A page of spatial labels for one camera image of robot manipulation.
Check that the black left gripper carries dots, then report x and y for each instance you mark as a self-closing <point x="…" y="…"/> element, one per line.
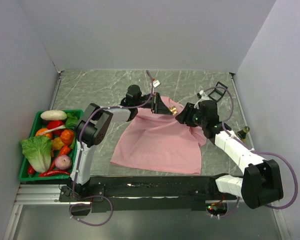
<point x="159" y="107"/>

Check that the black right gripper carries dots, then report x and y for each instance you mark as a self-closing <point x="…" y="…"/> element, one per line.
<point x="182" y="117"/>

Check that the red maple leaf brooch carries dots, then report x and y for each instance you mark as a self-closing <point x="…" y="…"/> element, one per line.
<point x="173" y="110"/>

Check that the pink t-shirt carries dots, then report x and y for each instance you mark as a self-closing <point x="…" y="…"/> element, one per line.
<point x="157" y="142"/>

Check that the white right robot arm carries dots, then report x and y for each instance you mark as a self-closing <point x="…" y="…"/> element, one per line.
<point x="261" y="183"/>

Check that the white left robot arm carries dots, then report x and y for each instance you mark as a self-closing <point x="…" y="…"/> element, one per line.
<point x="92" y="127"/>

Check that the black brooch box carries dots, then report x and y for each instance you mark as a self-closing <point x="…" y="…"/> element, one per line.
<point x="218" y="92"/>

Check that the green glass bottle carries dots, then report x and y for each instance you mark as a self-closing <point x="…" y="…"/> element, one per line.
<point x="242" y="134"/>

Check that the orange carrot toy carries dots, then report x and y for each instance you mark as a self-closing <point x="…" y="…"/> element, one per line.
<point x="67" y="137"/>

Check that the white radish toy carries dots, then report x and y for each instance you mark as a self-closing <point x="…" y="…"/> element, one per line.
<point x="53" y="115"/>

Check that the red tomato toy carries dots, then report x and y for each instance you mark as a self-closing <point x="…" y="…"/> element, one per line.
<point x="54" y="124"/>

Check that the yellow pepper toy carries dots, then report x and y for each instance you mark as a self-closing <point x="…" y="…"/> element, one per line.
<point x="57" y="144"/>

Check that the purple onion toy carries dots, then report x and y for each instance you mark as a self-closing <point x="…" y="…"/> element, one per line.
<point x="63" y="162"/>

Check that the green plastic crate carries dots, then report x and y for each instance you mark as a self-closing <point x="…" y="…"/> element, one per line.
<point x="37" y="125"/>

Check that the red chili pepper toy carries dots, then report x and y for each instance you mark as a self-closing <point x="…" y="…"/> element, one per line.
<point x="49" y="173"/>

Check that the orange fruit toy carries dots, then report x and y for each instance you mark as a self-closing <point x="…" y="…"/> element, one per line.
<point x="44" y="132"/>

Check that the green lettuce toy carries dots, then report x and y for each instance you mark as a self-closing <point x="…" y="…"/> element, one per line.
<point x="37" y="150"/>

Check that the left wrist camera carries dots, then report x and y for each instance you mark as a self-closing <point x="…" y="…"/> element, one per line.
<point x="156" y="83"/>

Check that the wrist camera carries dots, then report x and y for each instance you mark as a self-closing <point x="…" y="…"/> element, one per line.
<point x="202" y="96"/>
<point x="156" y="83"/>

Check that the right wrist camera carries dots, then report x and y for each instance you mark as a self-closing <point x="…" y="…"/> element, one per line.
<point x="202" y="96"/>

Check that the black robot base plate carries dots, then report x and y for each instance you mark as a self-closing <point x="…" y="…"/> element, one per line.
<point x="137" y="193"/>

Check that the aluminium table edge rail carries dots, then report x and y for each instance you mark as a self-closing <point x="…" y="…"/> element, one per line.
<point x="56" y="89"/>

